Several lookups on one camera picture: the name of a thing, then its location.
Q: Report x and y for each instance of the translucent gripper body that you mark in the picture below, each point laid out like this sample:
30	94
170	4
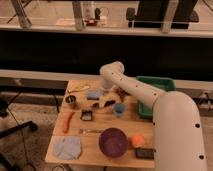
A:
107	96

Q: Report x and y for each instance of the blue sponge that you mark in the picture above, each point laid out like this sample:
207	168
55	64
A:
93	95

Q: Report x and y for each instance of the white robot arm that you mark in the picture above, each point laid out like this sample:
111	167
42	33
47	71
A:
178	136

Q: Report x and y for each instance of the dark grape bunch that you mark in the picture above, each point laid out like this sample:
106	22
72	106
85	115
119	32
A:
121	93

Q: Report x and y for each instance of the small blue cup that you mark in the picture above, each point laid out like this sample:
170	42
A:
118	109

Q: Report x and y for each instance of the yellow banana toy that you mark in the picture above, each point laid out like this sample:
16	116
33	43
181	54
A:
78	89

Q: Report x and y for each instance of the small metal cup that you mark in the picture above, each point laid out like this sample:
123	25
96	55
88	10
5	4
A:
71	100

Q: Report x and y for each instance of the silver fork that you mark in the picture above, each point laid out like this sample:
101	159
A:
85	131

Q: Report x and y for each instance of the orange carrot toy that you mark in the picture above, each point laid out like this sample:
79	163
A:
67	122

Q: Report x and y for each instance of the purple bowl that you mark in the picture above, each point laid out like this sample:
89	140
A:
113	142

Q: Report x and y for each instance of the orange ball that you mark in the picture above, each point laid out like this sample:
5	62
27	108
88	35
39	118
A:
137	141

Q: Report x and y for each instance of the green plastic tray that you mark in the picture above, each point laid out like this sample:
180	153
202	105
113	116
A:
166	84

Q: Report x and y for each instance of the dark rectangular block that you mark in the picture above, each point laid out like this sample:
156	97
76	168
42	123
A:
144	153

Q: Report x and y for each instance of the blue folded cloth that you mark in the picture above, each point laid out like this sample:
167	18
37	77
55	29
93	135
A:
67	148

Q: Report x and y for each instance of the black monitor on counter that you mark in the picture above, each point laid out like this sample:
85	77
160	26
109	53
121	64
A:
151	13

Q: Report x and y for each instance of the black office chair base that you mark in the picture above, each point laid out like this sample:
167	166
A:
4	109

